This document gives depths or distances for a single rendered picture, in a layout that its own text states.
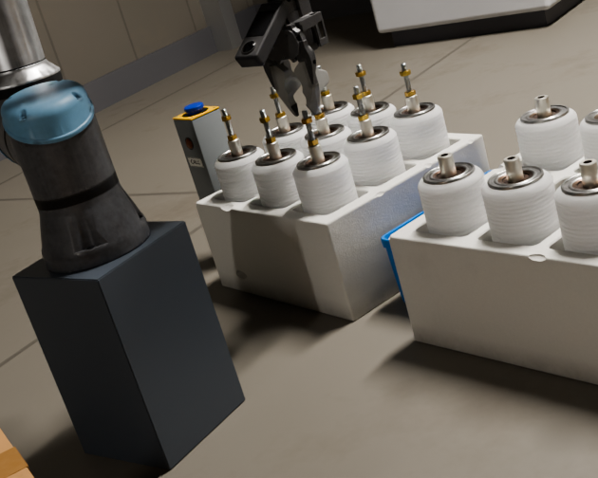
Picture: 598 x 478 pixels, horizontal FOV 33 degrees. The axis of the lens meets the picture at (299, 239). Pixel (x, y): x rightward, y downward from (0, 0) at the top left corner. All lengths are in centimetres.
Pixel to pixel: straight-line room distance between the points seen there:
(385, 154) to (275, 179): 19
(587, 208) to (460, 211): 22
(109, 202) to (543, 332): 60
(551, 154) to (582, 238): 32
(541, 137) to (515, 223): 27
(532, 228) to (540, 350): 17
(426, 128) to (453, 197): 38
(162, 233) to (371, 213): 41
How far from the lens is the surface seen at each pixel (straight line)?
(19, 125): 134
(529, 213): 135
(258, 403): 152
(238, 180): 183
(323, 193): 164
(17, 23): 147
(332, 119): 195
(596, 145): 153
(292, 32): 160
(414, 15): 358
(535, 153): 160
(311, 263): 168
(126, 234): 137
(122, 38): 430
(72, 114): 134
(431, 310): 149
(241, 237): 182
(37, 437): 167
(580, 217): 128
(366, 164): 171
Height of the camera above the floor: 72
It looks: 20 degrees down
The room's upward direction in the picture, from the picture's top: 17 degrees counter-clockwise
